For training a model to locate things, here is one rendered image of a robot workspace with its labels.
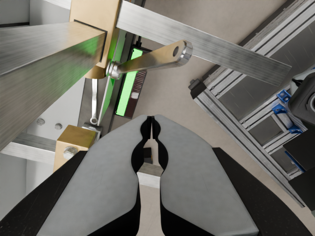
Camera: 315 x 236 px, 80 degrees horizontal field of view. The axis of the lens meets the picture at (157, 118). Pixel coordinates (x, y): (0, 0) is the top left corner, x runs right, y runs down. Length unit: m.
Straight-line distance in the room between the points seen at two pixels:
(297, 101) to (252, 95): 0.88
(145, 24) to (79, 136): 0.21
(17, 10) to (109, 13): 0.31
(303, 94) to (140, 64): 0.15
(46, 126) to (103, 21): 0.47
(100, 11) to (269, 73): 0.23
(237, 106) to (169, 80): 0.41
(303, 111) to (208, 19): 0.97
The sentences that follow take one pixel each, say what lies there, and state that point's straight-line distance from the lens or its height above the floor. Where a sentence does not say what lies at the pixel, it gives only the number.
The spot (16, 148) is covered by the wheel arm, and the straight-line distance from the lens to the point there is 0.39.
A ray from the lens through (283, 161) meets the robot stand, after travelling 1.48.
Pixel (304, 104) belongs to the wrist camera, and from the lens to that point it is 0.23.
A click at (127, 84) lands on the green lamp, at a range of 0.44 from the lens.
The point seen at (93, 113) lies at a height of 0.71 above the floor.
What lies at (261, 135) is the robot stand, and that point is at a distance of 1.26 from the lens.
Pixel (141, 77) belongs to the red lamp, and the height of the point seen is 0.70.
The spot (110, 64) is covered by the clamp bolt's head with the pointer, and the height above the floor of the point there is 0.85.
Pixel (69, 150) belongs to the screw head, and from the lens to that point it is 0.33.
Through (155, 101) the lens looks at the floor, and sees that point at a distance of 1.22.
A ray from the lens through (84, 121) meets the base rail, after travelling 0.50.
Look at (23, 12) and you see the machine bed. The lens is 0.55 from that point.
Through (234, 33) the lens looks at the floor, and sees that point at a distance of 1.20.
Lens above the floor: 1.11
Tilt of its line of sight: 61 degrees down
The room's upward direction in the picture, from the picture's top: 178 degrees clockwise
